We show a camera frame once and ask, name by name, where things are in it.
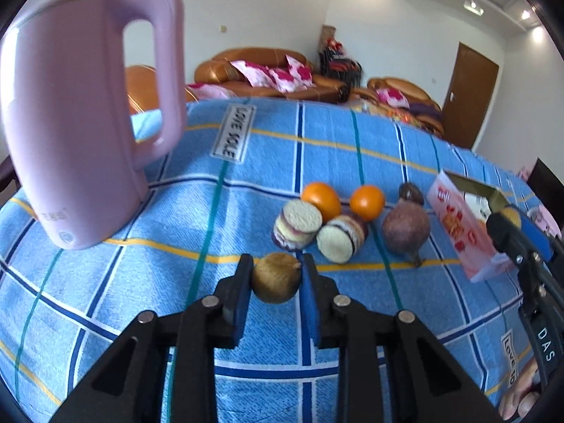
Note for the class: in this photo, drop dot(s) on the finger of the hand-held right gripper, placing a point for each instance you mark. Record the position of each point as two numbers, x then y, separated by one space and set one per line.
504 235
538 240

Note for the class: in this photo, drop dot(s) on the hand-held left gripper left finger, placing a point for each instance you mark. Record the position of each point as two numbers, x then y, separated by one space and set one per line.
241 321

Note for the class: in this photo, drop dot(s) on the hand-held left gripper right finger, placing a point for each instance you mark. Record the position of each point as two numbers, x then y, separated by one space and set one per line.
310 313

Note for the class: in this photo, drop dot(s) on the small yellow fruit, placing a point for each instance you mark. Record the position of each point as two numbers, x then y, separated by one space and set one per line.
511 216

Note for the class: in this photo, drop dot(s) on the pink tin box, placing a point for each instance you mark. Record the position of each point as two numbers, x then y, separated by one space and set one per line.
458 229

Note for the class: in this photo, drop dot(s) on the brown kiwi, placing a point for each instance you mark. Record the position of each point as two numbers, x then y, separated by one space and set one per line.
275 280

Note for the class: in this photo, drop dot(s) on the round purple fruit with stem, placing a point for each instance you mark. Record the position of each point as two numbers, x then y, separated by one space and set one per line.
405 229

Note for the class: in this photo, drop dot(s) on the person's right hand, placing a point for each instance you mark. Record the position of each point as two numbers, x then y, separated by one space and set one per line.
520 398

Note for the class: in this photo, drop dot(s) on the printed paper leaflet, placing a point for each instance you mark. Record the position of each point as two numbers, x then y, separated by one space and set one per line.
476 205

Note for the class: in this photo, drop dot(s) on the black television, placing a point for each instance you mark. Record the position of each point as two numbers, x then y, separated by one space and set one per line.
548 178

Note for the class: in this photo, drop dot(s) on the small orange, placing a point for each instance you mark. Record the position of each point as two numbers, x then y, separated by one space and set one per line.
368 202
322 200

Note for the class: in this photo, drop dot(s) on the brown wooden door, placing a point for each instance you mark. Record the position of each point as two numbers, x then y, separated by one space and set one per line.
469 97

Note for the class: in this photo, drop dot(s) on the purple cloth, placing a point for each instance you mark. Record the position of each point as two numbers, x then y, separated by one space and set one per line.
423 109

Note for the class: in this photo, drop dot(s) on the brown leather armchair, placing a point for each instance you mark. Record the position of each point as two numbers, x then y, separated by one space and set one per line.
418 92
141 83

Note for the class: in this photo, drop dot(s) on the pink flowered pillow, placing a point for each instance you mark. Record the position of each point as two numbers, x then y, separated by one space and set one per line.
282 80
211 91
251 72
392 97
299 69

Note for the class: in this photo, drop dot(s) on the round ceiling spotlight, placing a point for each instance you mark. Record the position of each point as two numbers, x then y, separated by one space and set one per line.
525 14

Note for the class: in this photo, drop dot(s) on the square ceiling light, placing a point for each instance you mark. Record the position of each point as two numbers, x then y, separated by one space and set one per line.
473 7

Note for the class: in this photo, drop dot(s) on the stacked dark chairs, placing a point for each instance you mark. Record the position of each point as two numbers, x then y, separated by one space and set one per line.
339 66

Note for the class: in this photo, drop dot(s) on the pink electric kettle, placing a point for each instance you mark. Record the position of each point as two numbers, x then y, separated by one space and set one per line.
66 141

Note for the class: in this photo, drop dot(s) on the brown leather sofa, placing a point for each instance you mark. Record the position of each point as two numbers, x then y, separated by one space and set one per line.
216 70

